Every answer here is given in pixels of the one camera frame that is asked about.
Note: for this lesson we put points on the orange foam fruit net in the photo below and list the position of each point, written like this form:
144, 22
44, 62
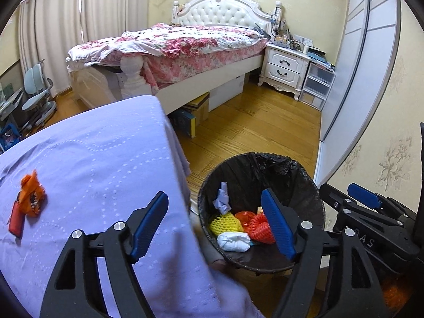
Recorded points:
260, 230

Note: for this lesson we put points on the pale blue desk chair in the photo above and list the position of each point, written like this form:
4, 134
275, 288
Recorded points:
33, 82

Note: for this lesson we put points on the small orange plastic bag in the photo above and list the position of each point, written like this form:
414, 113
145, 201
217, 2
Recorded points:
245, 218

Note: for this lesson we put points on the grey paper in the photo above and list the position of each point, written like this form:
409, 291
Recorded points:
222, 200

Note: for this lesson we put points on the purple bedspread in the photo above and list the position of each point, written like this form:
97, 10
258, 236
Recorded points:
99, 159

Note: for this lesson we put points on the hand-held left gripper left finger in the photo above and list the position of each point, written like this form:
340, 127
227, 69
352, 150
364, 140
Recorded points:
149, 225

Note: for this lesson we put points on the pink floral quilt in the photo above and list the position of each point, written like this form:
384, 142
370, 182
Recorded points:
185, 39

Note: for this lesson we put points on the red can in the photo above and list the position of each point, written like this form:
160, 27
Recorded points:
16, 218

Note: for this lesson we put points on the white nightstand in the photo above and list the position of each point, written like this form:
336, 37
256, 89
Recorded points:
285, 63

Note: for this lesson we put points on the brown cardboard box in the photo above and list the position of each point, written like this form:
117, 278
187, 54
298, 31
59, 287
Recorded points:
198, 107

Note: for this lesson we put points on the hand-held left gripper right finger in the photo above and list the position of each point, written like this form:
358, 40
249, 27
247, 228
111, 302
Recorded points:
278, 222

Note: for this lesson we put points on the bed with floral blanket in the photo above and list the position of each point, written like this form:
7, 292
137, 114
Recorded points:
218, 10

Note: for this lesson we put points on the blue and yellow box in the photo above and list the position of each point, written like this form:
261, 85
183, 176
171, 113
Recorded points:
185, 124

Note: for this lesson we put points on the stack of books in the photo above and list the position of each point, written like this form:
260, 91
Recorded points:
321, 59

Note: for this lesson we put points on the sliding wardrobe door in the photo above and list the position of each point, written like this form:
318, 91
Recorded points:
357, 73

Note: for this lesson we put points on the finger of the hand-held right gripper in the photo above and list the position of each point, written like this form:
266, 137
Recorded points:
334, 198
364, 194

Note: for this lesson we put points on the clear plastic drawer unit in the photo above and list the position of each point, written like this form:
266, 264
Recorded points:
316, 82

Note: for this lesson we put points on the white study desk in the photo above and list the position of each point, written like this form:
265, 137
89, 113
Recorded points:
8, 104

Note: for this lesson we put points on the white storage box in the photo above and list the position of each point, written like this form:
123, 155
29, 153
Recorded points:
228, 91

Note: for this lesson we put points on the black trash bin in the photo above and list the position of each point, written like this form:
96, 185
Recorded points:
251, 172

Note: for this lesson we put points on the yellow foam fruit net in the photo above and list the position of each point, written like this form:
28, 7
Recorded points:
225, 223

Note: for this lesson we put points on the white curtains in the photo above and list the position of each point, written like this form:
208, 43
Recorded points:
66, 23

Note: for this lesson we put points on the white tissue wad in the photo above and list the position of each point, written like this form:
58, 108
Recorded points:
233, 241

